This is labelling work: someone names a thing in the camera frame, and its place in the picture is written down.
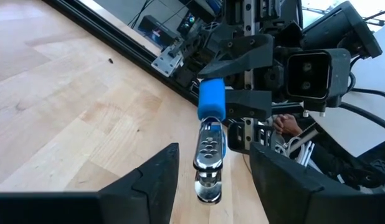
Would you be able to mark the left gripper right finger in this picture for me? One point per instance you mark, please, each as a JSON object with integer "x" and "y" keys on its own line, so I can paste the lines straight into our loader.
{"x": 286, "y": 193}

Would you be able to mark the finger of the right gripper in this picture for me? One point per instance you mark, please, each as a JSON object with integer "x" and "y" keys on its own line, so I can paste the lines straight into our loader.
{"x": 242, "y": 53}
{"x": 248, "y": 104}

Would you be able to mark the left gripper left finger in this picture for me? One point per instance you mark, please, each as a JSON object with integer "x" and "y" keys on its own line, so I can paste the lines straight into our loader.
{"x": 149, "y": 193}

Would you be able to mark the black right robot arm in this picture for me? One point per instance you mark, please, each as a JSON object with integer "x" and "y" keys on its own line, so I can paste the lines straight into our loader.
{"x": 342, "y": 28}

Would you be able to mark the person's hand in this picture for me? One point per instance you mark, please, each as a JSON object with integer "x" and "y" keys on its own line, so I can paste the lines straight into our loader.
{"x": 287, "y": 124}

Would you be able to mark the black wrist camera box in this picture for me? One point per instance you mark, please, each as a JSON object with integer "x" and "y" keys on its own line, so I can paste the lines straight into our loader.
{"x": 317, "y": 74}

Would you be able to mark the silver metal corner bracket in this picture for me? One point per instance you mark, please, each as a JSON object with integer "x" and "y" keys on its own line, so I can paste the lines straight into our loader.
{"x": 167, "y": 62}

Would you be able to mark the black aluminium table frame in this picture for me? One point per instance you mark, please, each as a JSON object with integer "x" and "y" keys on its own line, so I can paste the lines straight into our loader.
{"x": 124, "y": 43}

